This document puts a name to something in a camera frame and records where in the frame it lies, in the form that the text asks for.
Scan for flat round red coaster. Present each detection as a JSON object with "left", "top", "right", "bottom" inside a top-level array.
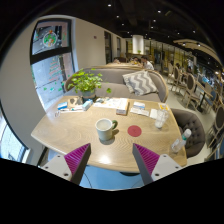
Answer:
[{"left": 127, "top": 124, "right": 143, "bottom": 138}]

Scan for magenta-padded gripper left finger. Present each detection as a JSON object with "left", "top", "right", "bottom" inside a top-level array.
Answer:
[{"left": 41, "top": 142, "right": 92, "bottom": 186}]

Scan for green potted plant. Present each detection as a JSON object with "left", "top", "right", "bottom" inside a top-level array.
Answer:
[{"left": 67, "top": 67, "right": 113, "bottom": 101}]

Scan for clear plastic cup with straw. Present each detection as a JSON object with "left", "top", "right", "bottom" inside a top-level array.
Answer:
[{"left": 153, "top": 108, "right": 170, "bottom": 130}]

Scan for group of ceiling spotlights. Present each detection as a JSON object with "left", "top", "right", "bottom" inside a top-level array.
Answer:
[{"left": 105, "top": 2, "right": 203, "bottom": 48}]

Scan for white blue leaflets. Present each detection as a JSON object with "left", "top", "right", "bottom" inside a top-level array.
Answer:
[{"left": 129, "top": 101, "right": 150, "bottom": 117}]

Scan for dark grey tufted armchair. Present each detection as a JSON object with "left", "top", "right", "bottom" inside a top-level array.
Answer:
[{"left": 169, "top": 107, "right": 207, "bottom": 159}]

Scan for white round pillar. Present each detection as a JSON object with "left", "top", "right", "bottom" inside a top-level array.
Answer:
[{"left": 132, "top": 34, "right": 145, "bottom": 56}]

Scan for white tissue box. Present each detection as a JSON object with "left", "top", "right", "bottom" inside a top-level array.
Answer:
[{"left": 115, "top": 98, "right": 130, "bottom": 117}]

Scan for grey white chevron pillow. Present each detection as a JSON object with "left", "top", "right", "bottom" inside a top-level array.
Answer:
[{"left": 121, "top": 70, "right": 159, "bottom": 97}]

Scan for small blue white box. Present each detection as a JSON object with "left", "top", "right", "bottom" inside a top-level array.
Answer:
[{"left": 81, "top": 99, "right": 95, "bottom": 112}]

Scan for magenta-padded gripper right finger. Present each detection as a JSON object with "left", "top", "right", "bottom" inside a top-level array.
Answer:
[{"left": 132, "top": 143, "right": 183, "bottom": 186}]

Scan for small blue white packet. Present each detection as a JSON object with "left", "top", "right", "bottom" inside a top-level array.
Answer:
[{"left": 56, "top": 101, "right": 69, "bottom": 111}]

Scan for white mug with green handle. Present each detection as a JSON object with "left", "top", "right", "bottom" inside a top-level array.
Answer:
[{"left": 94, "top": 117, "right": 119, "bottom": 142}]

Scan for grey upholstered bench sofa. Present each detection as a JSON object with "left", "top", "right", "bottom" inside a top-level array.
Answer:
[{"left": 63, "top": 64, "right": 170, "bottom": 104}]

